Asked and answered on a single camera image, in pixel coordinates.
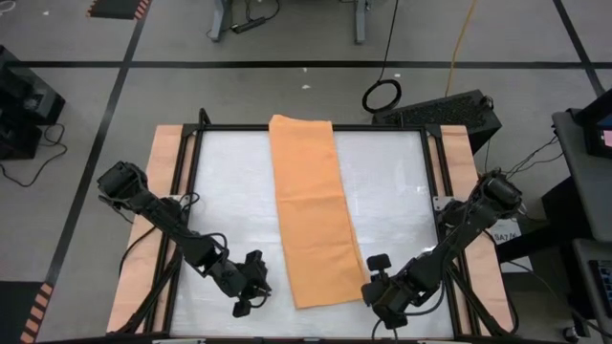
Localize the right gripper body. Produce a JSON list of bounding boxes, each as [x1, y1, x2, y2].
[[376, 269, 425, 331]]

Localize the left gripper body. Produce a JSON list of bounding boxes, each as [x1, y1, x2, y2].
[[217, 260, 273, 300]]

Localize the orange waffle-weave towel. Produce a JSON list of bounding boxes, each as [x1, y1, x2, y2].
[[268, 114, 370, 311]]

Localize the white paper label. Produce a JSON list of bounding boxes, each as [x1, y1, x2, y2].
[[491, 218, 533, 274]]

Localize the black computer case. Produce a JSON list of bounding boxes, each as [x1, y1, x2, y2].
[[371, 89, 503, 155]]

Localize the black keyboard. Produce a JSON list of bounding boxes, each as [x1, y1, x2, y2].
[[588, 259, 612, 319]]

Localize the grey side desk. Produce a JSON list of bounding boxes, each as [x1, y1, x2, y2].
[[552, 108, 612, 245]]

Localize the black orange-striped floor mat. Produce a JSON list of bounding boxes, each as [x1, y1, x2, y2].
[[0, 280, 55, 344], [85, 0, 153, 21]]

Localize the black screen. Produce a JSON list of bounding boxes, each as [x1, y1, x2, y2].
[[572, 88, 612, 160]]

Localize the black power strip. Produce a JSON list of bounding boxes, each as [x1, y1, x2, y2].
[[230, 16, 268, 35]]

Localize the grey desk leg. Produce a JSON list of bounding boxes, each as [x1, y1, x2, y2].
[[353, 0, 373, 46], [208, 0, 234, 43]]

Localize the black floor equipment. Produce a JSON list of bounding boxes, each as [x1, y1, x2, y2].
[[0, 44, 67, 161]]

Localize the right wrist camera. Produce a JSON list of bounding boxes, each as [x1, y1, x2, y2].
[[366, 254, 392, 284]]

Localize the black table frame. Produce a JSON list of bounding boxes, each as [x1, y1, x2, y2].
[[107, 107, 520, 344]]

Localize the black coiled cable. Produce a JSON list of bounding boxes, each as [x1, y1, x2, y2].
[[361, 0, 404, 115]]

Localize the thin black floor cable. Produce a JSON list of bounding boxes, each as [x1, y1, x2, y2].
[[0, 122, 69, 188]]

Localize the yellow cable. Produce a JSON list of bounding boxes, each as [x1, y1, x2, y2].
[[444, 0, 479, 98]]

